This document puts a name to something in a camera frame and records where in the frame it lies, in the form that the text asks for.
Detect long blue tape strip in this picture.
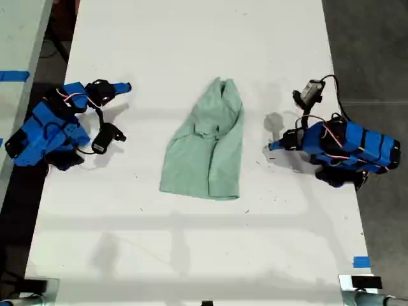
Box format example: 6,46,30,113
0,70,31,82

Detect pale green T-shirt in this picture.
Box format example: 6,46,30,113
158,76,245,201

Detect black clamp box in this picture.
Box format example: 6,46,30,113
22,277,60,295

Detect white box with black panel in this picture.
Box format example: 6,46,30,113
339,273,384,291

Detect short black camera stalk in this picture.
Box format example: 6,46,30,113
298,102,312,129
94,106,106,129

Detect black camera box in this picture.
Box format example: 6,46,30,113
91,122,127,156

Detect grey camera box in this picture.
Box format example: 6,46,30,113
292,78,326,106

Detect grey metal tube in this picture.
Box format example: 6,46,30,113
0,293,49,306
342,288,408,306

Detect grey side table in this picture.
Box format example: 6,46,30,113
0,0,55,207

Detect black floor cable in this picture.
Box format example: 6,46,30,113
41,30,69,59

